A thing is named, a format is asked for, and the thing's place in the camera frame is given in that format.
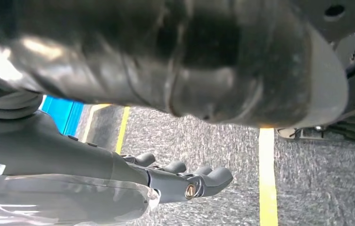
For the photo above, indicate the robot right hand grey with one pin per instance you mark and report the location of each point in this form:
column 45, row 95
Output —
column 55, row 156

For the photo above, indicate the yellow floor tape marking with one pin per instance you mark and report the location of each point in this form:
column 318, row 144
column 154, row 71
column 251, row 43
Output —
column 268, row 174

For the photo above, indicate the blue metal shelf rack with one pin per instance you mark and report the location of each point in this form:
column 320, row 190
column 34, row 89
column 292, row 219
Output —
column 61, row 115

